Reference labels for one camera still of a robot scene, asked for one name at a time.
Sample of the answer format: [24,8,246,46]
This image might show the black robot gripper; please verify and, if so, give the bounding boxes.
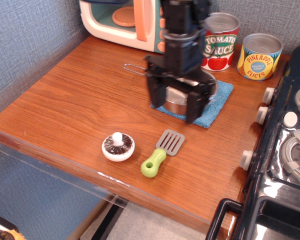
[145,33,215,124]

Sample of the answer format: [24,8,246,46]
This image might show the stainless steel pan with handle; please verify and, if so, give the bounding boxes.
[123,63,219,116]

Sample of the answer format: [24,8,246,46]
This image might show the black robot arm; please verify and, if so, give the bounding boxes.
[145,0,217,124]

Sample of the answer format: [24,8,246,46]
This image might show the blue folded cloth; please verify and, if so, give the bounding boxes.
[150,79,235,129]

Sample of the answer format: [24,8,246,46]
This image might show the toy tomato sauce can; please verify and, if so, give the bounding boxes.
[201,12,241,72]

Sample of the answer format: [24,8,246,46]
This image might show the toy mushroom slice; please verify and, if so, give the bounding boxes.
[101,132,136,162]

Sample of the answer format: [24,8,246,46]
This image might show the teal toy microwave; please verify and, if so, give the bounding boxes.
[79,0,166,53]

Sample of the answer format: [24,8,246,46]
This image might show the toy pineapple slices can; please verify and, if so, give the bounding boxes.
[237,33,284,81]

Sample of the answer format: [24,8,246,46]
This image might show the black toy stove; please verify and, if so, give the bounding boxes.
[206,46,300,240]

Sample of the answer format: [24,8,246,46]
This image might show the orange fuzzy object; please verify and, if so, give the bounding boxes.
[0,229,26,240]

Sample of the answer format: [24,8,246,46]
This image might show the green handled grey toy spatula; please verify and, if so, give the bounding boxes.
[140,129,185,178]

